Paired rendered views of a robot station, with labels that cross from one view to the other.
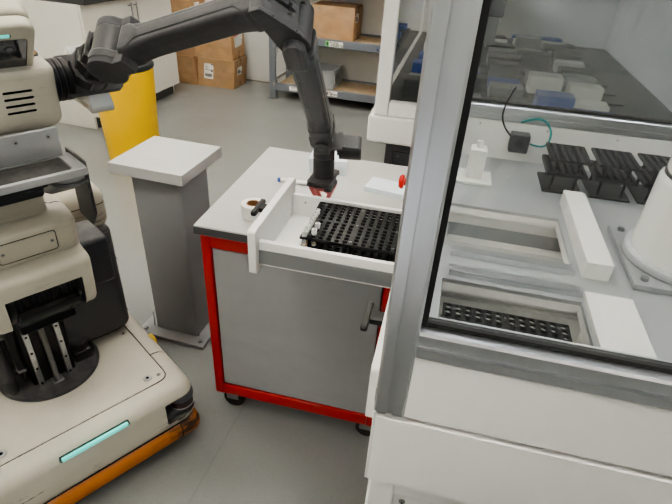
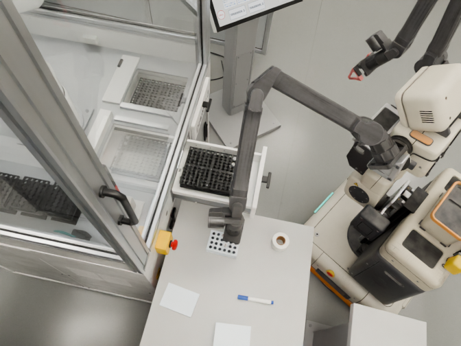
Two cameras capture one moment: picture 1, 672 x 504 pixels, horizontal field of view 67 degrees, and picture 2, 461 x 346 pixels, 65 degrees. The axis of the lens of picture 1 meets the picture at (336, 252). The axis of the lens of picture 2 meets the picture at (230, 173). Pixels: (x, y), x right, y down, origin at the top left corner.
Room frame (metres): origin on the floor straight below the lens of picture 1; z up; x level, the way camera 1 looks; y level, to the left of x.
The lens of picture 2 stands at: (1.72, -0.03, 2.20)
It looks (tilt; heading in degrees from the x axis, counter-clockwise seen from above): 62 degrees down; 175
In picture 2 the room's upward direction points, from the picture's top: 6 degrees clockwise
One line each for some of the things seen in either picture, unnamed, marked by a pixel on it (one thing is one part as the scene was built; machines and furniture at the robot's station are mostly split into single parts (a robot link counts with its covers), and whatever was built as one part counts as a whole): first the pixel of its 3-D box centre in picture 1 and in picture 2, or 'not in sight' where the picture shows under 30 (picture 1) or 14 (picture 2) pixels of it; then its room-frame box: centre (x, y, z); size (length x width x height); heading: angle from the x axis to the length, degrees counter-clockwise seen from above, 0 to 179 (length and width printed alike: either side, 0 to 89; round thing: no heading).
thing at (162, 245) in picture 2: not in sight; (164, 242); (1.32, -0.21, 0.88); 0.07 x 0.05 x 0.07; 169
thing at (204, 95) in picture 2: (387, 334); (200, 108); (0.68, -0.10, 0.87); 0.29 x 0.02 x 0.11; 169
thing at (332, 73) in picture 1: (318, 75); not in sight; (5.10, 0.28, 0.22); 0.40 x 0.30 x 0.17; 76
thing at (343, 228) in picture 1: (356, 237); (210, 172); (1.02, -0.04, 0.87); 0.22 x 0.18 x 0.06; 79
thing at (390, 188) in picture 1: (387, 187); (179, 299); (1.51, -0.15, 0.77); 0.13 x 0.09 x 0.02; 70
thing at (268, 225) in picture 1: (274, 221); (258, 181); (1.05, 0.15, 0.87); 0.29 x 0.02 x 0.11; 169
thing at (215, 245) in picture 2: not in sight; (223, 244); (1.29, 0.01, 0.78); 0.12 x 0.08 x 0.04; 77
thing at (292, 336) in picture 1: (318, 289); (228, 301); (1.45, 0.05, 0.38); 0.62 x 0.58 x 0.76; 169
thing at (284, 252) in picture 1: (359, 239); (208, 173); (1.01, -0.05, 0.86); 0.40 x 0.26 x 0.06; 79
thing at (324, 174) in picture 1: (323, 169); (234, 227); (1.27, 0.05, 0.92); 0.10 x 0.07 x 0.07; 167
